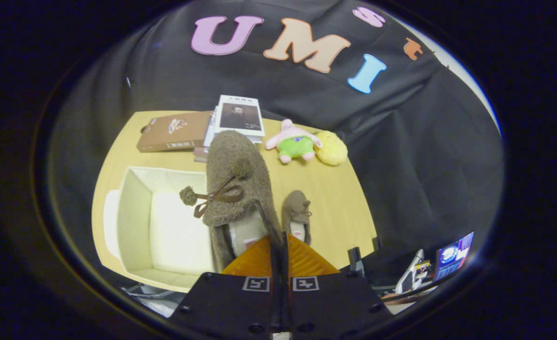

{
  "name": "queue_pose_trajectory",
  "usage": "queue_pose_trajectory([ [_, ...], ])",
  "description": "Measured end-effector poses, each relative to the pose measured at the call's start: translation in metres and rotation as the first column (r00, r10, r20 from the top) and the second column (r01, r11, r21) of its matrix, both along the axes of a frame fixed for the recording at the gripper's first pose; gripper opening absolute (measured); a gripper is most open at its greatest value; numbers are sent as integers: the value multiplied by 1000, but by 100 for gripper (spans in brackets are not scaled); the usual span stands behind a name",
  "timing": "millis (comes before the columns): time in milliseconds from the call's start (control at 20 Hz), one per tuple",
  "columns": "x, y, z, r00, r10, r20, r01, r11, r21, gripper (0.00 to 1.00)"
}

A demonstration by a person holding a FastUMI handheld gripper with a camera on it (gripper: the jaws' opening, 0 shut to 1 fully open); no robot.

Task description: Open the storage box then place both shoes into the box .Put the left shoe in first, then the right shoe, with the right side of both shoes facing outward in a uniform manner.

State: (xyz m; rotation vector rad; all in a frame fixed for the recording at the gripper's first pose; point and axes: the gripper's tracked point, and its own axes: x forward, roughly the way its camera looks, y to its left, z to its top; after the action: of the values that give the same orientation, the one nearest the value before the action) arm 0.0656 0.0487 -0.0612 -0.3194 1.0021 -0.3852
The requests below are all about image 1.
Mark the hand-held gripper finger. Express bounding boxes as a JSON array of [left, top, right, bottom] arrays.
[[281, 231, 393, 340], [167, 235, 282, 340]]

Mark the brown fuzzy slipper shoe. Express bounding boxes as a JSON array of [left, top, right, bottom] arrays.
[[282, 190, 313, 247], [179, 130, 286, 273]]

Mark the white fabric storage box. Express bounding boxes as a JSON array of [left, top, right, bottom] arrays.
[[103, 165, 223, 293]]

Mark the pink and green plush toy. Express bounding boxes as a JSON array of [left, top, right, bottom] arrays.
[[265, 119, 323, 164]]

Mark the yellow plush toy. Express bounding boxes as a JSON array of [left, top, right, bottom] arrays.
[[314, 131, 349, 167]]

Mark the laptop screen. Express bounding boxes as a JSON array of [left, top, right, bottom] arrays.
[[433, 231, 475, 282]]

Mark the brown cover book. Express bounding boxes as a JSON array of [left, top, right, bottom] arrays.
[[136, 111, 213, 153]]

